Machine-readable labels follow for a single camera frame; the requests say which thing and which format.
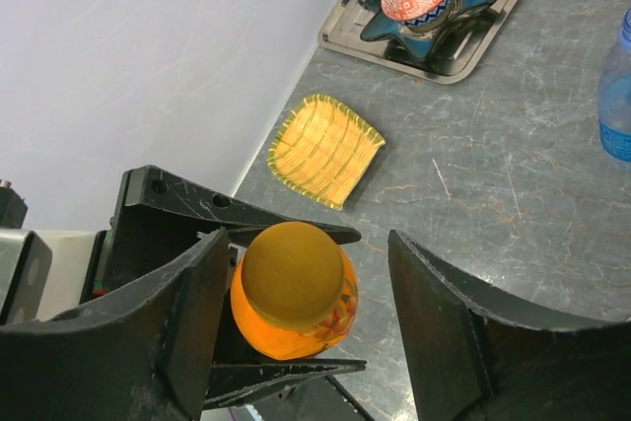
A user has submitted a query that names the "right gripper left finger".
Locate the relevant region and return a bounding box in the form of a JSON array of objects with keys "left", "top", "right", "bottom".
[{"left": 1, "top": 229, "right": 229, "bottom": 420}]

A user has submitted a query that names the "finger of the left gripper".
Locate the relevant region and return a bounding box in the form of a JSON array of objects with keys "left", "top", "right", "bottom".
[{"left": 204, "top": 358, "right": 367, "bottom": 409}]

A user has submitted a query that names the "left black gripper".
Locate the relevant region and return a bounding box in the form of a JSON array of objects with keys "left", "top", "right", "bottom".
[{"left": 82, "top": 165, "right": 361, "bottom": 302}]

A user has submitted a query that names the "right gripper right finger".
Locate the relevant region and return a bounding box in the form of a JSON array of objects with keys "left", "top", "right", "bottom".
[{"left": 388, "top": 231, "right": 630, "bottom": 420}]

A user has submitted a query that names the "orange bottle cap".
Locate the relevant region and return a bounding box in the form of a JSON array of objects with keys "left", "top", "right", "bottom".
[{"left": 242, "top": 234, "right": 344, "bottom": 329}]

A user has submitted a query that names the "orange juice bottle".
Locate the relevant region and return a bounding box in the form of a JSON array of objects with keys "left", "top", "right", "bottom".
[{"left": 231, "top": 246, "right": 359, "bottom": 361}]

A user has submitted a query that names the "blue label water bottle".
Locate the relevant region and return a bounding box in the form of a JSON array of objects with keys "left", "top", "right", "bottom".
[{"left": 596, "top": 10, "right": 631, "bottom": 169}]

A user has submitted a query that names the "yellow bamboo mat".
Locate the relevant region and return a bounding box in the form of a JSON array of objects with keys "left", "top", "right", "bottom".
[{"left": 267, "top": 94, "right": 386, "bottom": 210}]

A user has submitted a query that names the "metal tray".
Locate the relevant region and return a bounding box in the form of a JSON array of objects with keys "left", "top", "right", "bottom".
[{"left": 318, "top": 0, "right": 519, "bottom": 84}]

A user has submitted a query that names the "blue star-shaped dish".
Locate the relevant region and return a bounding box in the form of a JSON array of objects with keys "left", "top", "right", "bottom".
[{"left": 360, "top": 0, "right": 496, "bottom": 61}]

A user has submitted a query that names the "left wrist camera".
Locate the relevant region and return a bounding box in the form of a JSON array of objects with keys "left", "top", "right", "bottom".
[{"left": 1, "top": 179, "right": 105, "bottom": 324}]

